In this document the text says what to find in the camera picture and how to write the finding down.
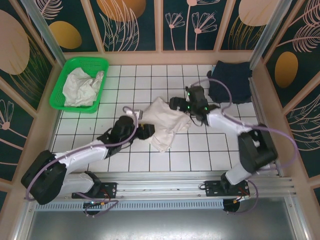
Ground white t-shirt with black print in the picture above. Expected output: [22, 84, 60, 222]
[139, 96, 193, 153]

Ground stack of folded navy t-shirts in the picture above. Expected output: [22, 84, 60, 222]
[206, 60, 253, 105]

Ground crumpled bright white t-shirt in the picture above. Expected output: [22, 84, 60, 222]
[91, 70, 105, 92]

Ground crumpled cream t-shirt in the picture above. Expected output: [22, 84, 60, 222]
[62, 66, 98, 107]

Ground green plastic basket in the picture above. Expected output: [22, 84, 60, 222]
[48, 56, 110, 113]

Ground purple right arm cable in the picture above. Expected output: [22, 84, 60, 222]
[193, 77, 300, 215]

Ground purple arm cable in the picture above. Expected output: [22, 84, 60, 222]
[26, 106, 140, 218]
[193, 77, 300, 215]

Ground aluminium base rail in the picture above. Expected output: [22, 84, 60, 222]
[23, 170, 297, 202]

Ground aluminium side rail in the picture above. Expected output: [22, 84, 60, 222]
[248, 76, 286, 177]

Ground grey slotted cable duct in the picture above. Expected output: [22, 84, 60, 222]
[34, 199, 225, 213]

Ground small controller board with wires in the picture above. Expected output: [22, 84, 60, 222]
[83, 199, 107, 210]

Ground aluminium frame post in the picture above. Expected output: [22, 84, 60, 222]
[249, 0, 288, 71]
[21, 0, 66, 69]

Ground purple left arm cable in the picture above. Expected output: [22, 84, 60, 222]
[26, 106, 140, 218]

